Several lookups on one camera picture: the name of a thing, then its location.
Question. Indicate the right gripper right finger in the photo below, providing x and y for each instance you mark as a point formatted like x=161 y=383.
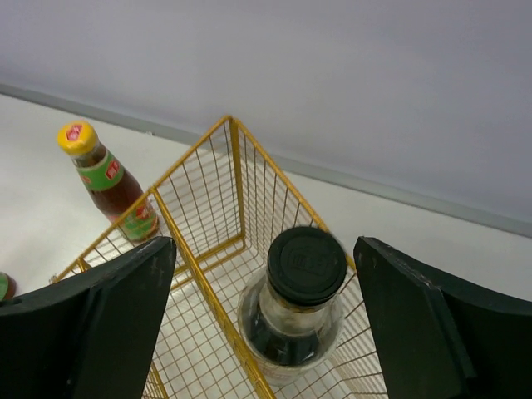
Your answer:
x=438 y=335

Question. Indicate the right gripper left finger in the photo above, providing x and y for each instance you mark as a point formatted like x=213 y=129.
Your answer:
x=91 y=335

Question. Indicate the sauce bottle yellow cap front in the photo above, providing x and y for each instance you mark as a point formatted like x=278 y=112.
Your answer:
x=8 y=287

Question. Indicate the sauce bottle yellow cap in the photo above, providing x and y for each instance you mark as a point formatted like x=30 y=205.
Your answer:
x=8 y=287
x=113 y=189

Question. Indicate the sauce bottle yellow cap back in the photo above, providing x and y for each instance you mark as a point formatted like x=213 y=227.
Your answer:
x=113 y=189

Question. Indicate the clear bottle black cap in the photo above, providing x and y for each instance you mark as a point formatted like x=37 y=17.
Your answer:
x=290 y=314

